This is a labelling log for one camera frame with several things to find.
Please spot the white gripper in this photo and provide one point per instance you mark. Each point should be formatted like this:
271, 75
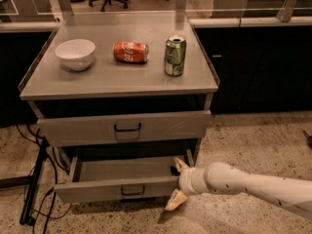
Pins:
184, 180

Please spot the dark low cabinet right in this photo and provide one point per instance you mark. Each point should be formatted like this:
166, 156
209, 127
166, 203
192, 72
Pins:
260, 69

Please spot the crushed red cola can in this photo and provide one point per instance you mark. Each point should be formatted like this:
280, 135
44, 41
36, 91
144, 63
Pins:
131, 52

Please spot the green soda can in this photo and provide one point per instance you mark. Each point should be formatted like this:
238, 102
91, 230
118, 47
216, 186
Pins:
175, 51

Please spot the black metal stand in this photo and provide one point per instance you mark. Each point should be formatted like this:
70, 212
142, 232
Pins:
26, 217

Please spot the grey drawer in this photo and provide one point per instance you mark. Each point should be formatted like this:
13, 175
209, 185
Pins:
74, 131
103, 175

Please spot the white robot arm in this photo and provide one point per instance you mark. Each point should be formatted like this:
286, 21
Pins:
293, 195

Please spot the white ceramic bowl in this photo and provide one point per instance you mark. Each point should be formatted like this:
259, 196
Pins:
76, 54

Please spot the grey drawer cabinet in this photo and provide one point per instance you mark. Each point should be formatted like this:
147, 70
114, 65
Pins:
112, 87

